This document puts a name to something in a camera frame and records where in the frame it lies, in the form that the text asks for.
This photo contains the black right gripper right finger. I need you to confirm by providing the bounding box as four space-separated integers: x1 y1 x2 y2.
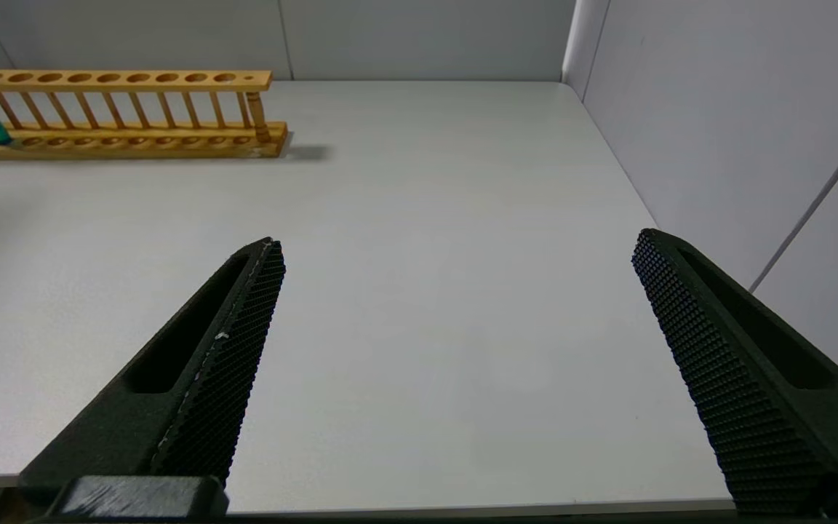
631 228 838 515

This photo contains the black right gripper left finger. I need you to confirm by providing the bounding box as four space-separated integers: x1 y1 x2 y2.
17 237 287 515

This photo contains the wooden test tube rack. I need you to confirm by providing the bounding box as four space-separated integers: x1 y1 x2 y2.
0 69 290 160

